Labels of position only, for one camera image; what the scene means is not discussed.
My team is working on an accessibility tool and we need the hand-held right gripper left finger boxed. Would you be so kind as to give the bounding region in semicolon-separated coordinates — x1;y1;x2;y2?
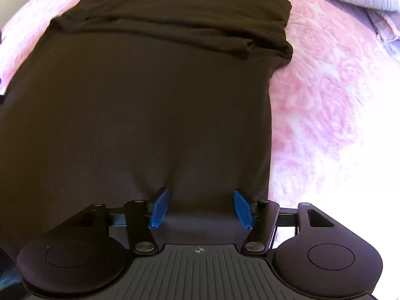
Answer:
59;187;171;256

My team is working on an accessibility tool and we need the dark brown t-shirt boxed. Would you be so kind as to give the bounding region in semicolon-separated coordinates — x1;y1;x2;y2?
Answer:
0;0;294;261

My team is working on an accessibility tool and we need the pink fleece blanket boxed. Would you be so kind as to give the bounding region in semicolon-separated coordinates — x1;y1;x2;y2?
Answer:
0;0;400;216

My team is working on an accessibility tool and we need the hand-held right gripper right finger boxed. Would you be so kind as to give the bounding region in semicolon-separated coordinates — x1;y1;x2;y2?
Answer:
233;189;337;255

